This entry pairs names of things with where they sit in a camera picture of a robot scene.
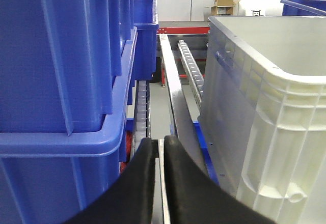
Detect blue bin behind left stack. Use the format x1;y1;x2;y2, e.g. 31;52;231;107
133;0;159;80

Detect steel shelf divider rail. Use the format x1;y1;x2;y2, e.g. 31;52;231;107
159;34;208;175

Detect white roller track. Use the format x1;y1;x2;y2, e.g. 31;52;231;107
178;40;204;103

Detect blue bin stack near left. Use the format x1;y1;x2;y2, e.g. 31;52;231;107
1;0;137;223

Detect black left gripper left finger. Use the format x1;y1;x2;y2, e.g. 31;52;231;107
65;137;155;223

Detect cardboard boxes in background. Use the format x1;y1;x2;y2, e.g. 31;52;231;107
206;0;239;16

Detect blue bin far right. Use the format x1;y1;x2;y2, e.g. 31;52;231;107
280;0;325;16

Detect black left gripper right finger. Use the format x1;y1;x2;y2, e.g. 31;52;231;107
164;135;273;223

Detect white plastic Totelife bin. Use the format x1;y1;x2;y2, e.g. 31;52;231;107
199;16;325;223

